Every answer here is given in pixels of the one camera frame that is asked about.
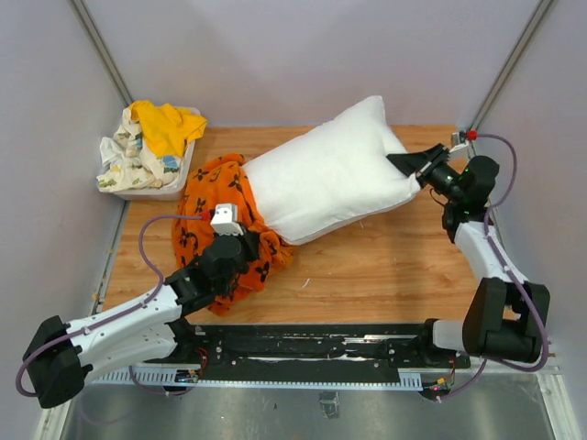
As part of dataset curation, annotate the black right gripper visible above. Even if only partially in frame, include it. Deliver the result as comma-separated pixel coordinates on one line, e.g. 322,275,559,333
388,143,465,203

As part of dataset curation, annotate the white pillow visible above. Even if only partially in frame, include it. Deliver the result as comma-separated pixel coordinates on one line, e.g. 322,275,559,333
244,95,421,246

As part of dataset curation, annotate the orange patterned plush pillowcase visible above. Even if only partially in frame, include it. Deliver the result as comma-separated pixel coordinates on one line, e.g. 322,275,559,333
177,154,294,316

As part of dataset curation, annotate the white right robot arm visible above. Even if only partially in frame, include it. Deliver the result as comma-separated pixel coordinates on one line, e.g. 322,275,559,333
387,144,550,372

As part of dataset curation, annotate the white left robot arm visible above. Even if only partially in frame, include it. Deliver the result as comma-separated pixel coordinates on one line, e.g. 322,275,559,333
17,231,260,409

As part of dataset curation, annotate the white plastic basket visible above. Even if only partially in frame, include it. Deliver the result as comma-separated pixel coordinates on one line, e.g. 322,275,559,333
96,101,207,201

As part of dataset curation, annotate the yellow cloth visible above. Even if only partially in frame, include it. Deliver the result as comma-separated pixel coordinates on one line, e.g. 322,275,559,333
128,101,207,158

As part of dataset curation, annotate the white printed cloth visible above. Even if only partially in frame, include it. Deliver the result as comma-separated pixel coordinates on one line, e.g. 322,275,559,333
96,108,183,193

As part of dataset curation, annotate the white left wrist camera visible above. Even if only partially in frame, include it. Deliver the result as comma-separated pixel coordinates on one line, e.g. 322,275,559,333
210,203,245,237

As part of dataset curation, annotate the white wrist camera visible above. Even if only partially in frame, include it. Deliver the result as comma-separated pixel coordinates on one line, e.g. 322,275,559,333
210,203,245,237
449,130,471,157

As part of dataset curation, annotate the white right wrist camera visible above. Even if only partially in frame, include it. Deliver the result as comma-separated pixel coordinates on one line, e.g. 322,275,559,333
449,130,471,157

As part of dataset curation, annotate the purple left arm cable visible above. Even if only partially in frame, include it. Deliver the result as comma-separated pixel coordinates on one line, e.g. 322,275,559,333
16,213,215,398

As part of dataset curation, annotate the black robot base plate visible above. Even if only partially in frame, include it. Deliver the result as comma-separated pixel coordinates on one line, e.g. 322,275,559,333
165,324,471,371

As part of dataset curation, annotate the grey slotted cable duct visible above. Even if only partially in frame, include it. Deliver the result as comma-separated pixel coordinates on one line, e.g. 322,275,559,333
94,361,423,391

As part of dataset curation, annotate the right aluminium frame post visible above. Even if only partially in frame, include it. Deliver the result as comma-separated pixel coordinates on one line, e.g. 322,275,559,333
464,0,558,130

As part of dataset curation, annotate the aluminium frame post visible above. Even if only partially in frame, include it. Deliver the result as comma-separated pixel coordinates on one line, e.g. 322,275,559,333
464,0,558,130
66,1,132,136

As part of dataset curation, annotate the left aluminium frame post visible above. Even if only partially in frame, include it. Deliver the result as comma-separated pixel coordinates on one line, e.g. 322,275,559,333
66,1,132,136

